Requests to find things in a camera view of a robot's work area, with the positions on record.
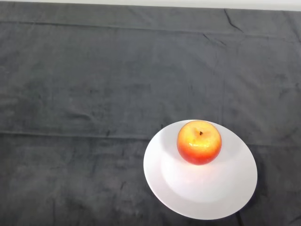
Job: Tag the red yellow apple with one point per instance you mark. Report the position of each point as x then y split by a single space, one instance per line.
199 143

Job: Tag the white round plate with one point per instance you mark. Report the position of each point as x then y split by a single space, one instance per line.
202 188

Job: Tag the black cloth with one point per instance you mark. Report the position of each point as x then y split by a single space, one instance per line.
94 82

